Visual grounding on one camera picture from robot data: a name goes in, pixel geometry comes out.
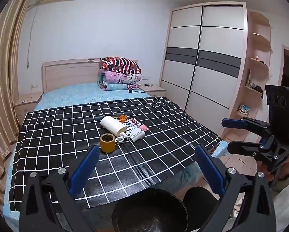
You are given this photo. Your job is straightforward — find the small white box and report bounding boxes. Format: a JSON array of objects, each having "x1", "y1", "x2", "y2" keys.
[{"x1": 129, "y1": 128, "x2": 145, "y2": 142}]

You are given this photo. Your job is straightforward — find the person's right hand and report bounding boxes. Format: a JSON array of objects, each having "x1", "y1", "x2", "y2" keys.
[{"x1": 257, "y1": 161, "x2": 277, "y2": 188}]

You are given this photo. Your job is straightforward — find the pill blister pack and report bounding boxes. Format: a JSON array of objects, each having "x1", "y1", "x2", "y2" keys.
[{"x1": 126, "y1": 118, "x2": 142, "y2": 128}]

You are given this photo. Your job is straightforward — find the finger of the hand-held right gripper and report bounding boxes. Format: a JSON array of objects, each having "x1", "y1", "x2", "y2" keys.
[
  {"x1": 221, "y1": 117, "x2": 271, "y2": 139},
  {"x1": 211, "y1": 141, "x2": 264, "y2": 162}
]

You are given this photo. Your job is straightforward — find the person's right forearm cream sleeve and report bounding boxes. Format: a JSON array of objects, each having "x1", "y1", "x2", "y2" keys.
[{"x1": 271, "y1": 155, "x2": 289, "y2": 232}]

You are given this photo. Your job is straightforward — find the dark shelf ornaments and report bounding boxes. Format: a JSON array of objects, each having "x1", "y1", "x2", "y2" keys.
[{"x1": 246, "y1": 79, "x2": 264, "y2": 93}]

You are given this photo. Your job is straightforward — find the person's leg black pants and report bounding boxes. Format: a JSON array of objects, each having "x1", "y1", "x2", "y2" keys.
[{"x1": 183, "y1": 186, "x2": 219, "y2": 225}]

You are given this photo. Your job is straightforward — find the yellow tape roll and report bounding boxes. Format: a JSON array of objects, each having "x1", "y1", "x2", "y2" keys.
[{"x1": 100, "y1": 134, "x2": 116, "y2": 153}]

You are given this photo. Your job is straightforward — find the light wooden headboard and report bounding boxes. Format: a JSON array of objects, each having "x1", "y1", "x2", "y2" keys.
[{"x1": 42, "y1": 58, "x2": 138, "y2": 94}]

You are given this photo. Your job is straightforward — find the thin wall cable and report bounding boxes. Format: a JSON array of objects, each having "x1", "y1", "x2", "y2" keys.
[{"x1": 26, "y1": 3, "x2": 39, "y2": 69}]

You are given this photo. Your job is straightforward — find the pink folded blanket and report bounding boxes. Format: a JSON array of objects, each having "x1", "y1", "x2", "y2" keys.
[{"x1": 97, "y1": 69, "x2": 142, "y2": 84}]

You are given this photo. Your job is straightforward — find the white sliding door wardrobe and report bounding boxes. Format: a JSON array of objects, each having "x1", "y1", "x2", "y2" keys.
[{"x1": 160, "y1": 2, "x2": 247, "y2": 138}]

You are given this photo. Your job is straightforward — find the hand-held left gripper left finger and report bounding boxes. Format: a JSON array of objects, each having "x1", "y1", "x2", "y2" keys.
[{"x1": 19, "y1": 144, "x2": 100, "y2": 232}]

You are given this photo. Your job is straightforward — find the wooden corner shelf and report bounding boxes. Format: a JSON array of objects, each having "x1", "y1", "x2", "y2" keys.
[{"x1": 229, "y1": 10, "x2": 273, "y2": 141}]

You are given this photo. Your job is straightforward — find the striped folded blanket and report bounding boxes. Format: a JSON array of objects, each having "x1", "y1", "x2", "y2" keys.
[{"x1": 100, "y1": 57, "x2": 142, "y2": 75}]

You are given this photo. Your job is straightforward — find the black white grid cloth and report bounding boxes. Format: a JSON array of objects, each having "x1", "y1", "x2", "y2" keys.
[{"x1": 9, "y1": 96, "x2": 223, "y2": 211}]

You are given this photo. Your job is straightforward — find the wooden nightstand with drawers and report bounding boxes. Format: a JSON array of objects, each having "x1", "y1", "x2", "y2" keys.
[
  {"x1": 138, "y1": 84, "x2": 167, "y2": 99},
  {"x1": 14, "y1": 92, "x2": 43, "y2": 126}
]

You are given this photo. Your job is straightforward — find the beige striped curtain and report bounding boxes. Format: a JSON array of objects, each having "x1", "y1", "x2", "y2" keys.
[{"x1": 0, "y1": 0, "x2": 37, "y2": 199}]

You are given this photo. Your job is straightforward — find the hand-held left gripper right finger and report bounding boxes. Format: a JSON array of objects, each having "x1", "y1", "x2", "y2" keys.
[{"x1": 195, "y1": 145, "x2": 278, "y2": 232}]

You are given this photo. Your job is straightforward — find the crumpled white wrapper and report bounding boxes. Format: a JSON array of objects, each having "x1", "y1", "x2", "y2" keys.
[{"x1": 115, "y1": 132, "x2": 131, "y2": 144}]

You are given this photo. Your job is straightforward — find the black round bin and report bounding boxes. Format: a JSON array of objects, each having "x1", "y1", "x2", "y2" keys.
[{"x1": 111, "y1": 188, "x2": 188, "y2": 232}]

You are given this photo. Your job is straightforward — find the white paper roll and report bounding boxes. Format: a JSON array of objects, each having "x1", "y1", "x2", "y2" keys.
[{"x1": 100, "y1": 116, "x2": 127, "y2": 137}]

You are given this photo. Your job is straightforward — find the light blue folded blanket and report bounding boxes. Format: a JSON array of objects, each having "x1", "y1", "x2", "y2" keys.
[{"x1": 97, "y1": 81, "x2": 141, "y2": 91}]

